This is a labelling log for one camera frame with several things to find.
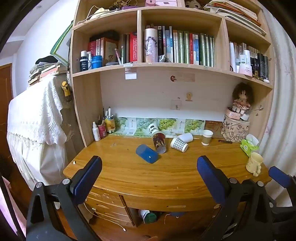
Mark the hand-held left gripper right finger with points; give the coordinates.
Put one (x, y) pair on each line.
(211, 182)

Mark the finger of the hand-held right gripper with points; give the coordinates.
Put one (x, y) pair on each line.
(285, 208)
(279, 177)

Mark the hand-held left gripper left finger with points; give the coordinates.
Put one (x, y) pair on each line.
(89, 177)

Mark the brown paper cup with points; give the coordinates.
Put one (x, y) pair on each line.
(207, 138)

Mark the checkered paper cup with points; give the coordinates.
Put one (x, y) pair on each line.
(178, 144)

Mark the plain white cup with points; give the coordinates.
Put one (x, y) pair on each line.
(186, 137)

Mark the blue cup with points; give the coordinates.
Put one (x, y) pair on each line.
(147, 154)

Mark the red patterned cup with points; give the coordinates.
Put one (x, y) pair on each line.
(158, 141)

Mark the white cup with black print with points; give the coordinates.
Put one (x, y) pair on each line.
(152, 128)

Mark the wooden desk drawer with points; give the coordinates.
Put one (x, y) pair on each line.
(172, 204)
(104, 199)

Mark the cream mug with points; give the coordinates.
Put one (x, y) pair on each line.
(253, 163)

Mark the dark pen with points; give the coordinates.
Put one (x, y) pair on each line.
(225, 141)

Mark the green tissue box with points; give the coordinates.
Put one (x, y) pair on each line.
(248, 146)

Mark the white spray bottle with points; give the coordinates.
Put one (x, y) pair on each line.
(96, 133)

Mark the red canister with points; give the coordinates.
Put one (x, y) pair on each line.
(102, 131)

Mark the wooden desk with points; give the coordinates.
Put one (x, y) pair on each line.
(161, 177)

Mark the letter printed fabric bag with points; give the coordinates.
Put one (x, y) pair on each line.
(234, 131)

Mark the yellow pen holder with pens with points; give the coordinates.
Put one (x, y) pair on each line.
(110, 123)

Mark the pink box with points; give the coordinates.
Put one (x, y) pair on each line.
(233, 114)

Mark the wooden bookshelf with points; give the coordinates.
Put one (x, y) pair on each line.
(86, 104)

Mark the white floral curtain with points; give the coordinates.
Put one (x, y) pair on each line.
(283, 104)

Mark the grape picture strip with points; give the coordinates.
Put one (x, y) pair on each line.
(161, 126)

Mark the white lace cloth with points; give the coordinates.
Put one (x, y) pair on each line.
(34, 120)

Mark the brown haired doll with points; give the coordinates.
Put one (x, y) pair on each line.
(242, 96)

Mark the row of black bottles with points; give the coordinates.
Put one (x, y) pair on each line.
(261, 66)

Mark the black bottle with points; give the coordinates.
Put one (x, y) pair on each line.
(83, 62)

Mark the blue jar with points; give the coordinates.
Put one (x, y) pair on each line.
(97, 61)

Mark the pile of books and papers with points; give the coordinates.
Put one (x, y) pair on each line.
(44, 70)

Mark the white cosmetic tube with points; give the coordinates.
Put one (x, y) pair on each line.
(245, 66)

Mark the white small bottle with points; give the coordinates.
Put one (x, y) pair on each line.
(89, 59)

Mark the black cloth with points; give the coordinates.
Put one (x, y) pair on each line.
(47, 59)

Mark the brown door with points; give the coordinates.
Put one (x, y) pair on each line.
(5, 83)

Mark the dark books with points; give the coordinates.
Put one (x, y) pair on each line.
(124, 48)

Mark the green framed picture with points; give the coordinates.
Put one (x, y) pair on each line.
(62, 45)

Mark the row of green and red books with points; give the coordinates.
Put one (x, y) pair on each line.
(187, 47)

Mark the red dictionary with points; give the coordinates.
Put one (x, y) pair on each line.
(133, 47)

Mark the white printed paper roll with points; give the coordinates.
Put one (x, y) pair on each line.
(150, 45)

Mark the stack of books and magazines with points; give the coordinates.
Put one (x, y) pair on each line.
(235, 14)

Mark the doll head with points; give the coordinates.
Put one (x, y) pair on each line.
(194, 3)

